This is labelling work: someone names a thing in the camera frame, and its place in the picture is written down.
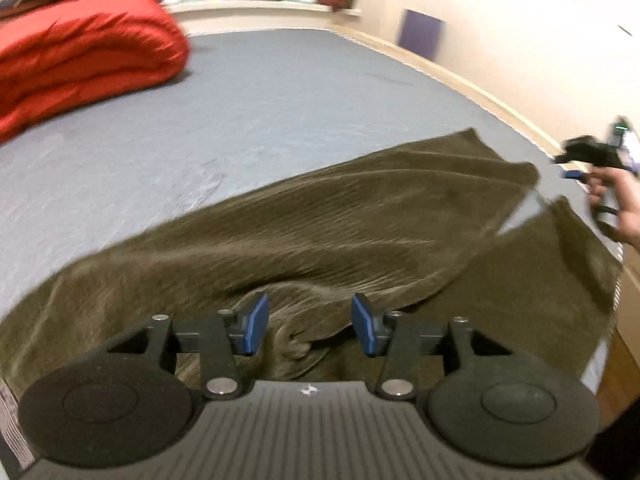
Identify person's right hand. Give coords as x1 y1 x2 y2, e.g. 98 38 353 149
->
587 166 640 252

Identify red folded quilt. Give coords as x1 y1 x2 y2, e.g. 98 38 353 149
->
1 0 190 142

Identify wooden bed frame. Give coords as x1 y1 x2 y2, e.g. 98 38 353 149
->
166 0 639 422

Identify purple folder on wall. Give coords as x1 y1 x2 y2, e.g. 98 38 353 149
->
397 10 445 62

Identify olive corduroy pants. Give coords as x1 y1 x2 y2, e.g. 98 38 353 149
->
1 130 620 394

